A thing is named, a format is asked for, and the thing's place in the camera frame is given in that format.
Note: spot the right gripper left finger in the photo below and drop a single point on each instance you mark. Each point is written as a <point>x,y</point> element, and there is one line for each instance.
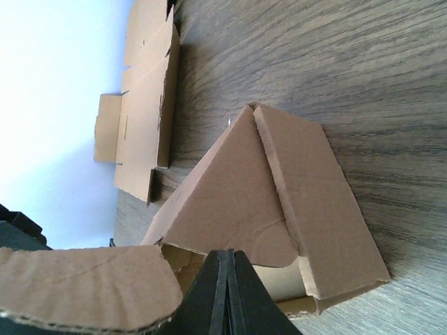
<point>204,307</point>

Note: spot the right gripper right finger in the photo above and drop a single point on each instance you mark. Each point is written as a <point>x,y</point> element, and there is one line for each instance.
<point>251,309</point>

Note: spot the small cardboard box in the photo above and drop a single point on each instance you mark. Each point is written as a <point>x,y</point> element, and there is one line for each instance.
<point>270,187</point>

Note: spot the large flat cardboard sheet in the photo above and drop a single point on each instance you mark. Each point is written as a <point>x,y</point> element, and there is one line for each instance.
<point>133,128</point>

